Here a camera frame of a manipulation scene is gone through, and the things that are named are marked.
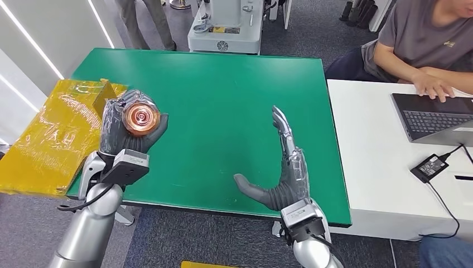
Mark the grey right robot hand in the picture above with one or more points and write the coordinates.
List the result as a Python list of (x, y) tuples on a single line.
[(293, 177)]

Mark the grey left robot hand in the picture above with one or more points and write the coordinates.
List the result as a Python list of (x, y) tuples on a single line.
[(109, 129)]

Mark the orange plastic bottle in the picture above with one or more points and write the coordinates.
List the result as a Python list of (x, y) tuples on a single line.
[(141, 118)]

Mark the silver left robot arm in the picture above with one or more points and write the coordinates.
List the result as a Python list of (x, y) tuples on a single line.
[(85, 229)]

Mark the grey table foot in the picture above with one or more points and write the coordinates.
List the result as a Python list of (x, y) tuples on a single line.
[(277, 229)]

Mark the yellow wrapped cardboard box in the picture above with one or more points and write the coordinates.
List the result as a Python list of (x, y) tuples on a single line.
[(40, 148)]

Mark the white table leg bar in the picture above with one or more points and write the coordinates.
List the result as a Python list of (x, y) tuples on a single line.
[(125, 216)]

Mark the standing person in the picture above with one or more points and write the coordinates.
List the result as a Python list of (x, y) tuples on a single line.
[(159, 26)]

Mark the yellow flat object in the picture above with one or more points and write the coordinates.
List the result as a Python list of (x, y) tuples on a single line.
[(199, 265)]

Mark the black power adapter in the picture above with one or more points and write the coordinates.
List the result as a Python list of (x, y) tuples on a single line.
[(430, 167)]

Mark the metal stand base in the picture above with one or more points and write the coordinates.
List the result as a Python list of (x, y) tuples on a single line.
[(181, 4)]

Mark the white machine base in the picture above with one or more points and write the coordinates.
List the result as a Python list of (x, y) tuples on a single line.
[(225, 40)]

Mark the dark grey laptop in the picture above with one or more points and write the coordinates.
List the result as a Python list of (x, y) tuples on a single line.
[(428, 120)]

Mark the white furniture panel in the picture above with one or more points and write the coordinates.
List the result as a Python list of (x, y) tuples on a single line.
[(286, 13)]

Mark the person's right hand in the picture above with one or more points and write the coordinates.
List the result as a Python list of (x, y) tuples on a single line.
[(432, 85)]

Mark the thin black desk object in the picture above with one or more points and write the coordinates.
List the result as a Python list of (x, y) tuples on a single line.
[(463, 178)]

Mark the blue fabric object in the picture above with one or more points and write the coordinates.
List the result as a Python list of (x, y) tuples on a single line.
[(447, 255)]

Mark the black boot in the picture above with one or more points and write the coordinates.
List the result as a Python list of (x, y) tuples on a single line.
[(366, 16), (346, 11)]

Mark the white cabinet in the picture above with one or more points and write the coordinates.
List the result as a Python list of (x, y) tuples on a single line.
[(380, 13)]

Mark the seated person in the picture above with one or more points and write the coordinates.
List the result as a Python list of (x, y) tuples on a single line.
[(417, 37)]

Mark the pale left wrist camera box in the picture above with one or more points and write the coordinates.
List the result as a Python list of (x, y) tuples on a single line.
[(129, 162)]

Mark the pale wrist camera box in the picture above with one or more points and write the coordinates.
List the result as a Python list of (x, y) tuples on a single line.
[(129, 162), (297, 218)]

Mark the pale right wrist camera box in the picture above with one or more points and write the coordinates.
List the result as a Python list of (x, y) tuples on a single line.
[(297, 218)]

